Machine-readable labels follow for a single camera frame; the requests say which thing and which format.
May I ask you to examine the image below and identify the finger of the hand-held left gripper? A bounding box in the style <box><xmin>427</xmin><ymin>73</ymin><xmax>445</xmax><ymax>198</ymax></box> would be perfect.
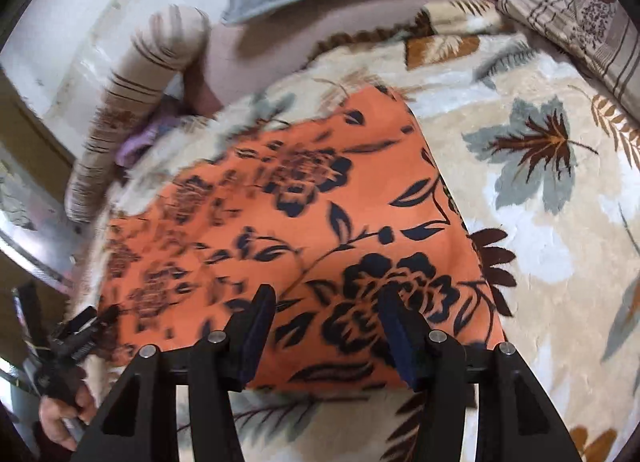
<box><xmin>60</xmin><ymin>304</ymin><xmax>122</xmax><ymax>358</ymax></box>

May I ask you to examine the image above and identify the person's left hand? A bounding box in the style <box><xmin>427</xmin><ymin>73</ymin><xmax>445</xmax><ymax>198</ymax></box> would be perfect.
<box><xmin>39</xmin><ymin>382</ymin><xmax>98</xmax><ymax>450</ymax></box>

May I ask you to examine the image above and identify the striped square pillow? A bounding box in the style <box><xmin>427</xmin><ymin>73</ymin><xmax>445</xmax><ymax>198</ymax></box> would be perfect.
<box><xmin>495</xmin><ymin>0</ymin><xmax>640</xmax><ymax>102</ymax></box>

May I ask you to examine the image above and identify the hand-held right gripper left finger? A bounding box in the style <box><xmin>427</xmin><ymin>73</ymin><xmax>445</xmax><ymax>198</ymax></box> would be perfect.
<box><xmin>70</xmin><ymin>284</ymin><xmax>277</xmax><ymax>462</ymax></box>

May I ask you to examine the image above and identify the leaf print blanket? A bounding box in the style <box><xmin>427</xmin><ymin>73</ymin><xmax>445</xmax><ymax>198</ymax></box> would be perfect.
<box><xmin>65</xmin><ymin>0</ymin><xmax>640</xmax><ymax>462</ymax></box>

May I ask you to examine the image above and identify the purple cloth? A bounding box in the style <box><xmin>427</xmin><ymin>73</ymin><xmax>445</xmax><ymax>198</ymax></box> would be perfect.
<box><xmin>115</xmin><ymin>122</ymin><xmax>168</xmax><ymax>167</ymax></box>

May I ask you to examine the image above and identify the orange floral blouse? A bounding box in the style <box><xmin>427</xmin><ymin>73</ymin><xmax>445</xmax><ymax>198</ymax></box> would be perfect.
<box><xmin>97</xmin><ymin>84</ymin><xmax>506</xmax><ymax>390</ymax></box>

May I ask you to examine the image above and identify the pink bed sheet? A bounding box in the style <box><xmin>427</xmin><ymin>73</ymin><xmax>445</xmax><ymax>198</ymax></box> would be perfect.
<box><xmin>185</xmin><ymin>0</ymin><xmax>501</xmax><ymax>110</ymax></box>

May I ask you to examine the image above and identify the striped bolster pillow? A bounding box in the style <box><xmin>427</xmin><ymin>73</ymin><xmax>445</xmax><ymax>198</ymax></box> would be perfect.
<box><xmin>67</xmin><ymin>4</ymin><xmax>213</xmax><ymax>225</ymax></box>

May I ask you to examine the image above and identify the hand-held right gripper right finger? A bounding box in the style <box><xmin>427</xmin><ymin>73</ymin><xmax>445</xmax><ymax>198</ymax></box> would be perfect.
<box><xmin>377</xmin><ymin>287</ymin><xmax>583</xmax><ymax>462</ymax></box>

